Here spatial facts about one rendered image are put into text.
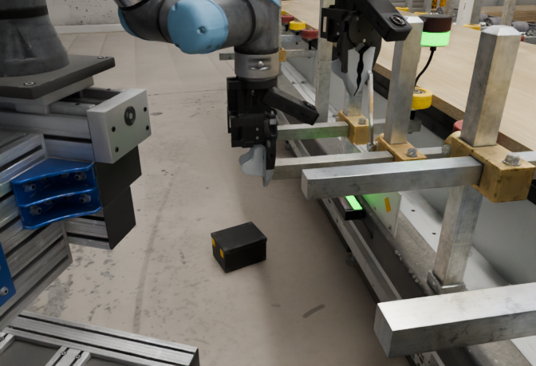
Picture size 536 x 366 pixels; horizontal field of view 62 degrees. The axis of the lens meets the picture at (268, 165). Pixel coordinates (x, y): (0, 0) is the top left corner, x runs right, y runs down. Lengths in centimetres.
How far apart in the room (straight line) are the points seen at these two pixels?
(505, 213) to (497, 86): 40
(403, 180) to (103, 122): 46
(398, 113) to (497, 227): 32
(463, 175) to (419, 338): 32
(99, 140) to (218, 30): 27
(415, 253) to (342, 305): 93
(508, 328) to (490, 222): 65
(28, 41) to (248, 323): 123
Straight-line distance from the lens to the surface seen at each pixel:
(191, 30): 63
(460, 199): 73
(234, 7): 67
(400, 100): 90
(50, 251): 89
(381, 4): 78
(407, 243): 93
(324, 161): 85
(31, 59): 82
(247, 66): 73
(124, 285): 195
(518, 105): 118
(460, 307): 40
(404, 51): 87
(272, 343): 165
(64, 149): 81
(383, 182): 60
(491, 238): 106
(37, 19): 84
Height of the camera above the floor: 122
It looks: 26 degrees down
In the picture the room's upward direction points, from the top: straight up
